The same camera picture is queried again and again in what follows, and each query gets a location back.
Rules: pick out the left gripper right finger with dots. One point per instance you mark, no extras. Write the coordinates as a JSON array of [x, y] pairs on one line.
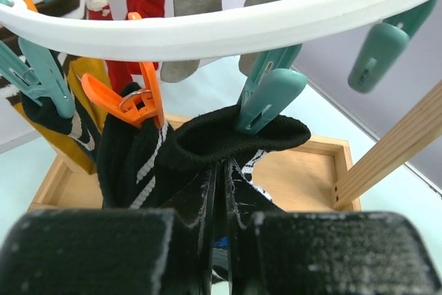
[[272, 251]]

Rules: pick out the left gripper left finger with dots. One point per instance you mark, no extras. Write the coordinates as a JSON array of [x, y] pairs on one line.
[[115, 251]]

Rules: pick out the mustard brown striped sock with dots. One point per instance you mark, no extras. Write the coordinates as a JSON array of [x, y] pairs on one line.
[[73, 68]]

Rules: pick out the white round clip hanger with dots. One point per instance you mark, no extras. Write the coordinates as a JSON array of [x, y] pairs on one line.
[[216, 34]]

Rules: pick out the wooden hanger stand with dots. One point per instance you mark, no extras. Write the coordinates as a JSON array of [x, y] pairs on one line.
[[317, 176]]

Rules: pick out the orange clip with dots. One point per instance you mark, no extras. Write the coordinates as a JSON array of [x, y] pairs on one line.
[[134, 108]]

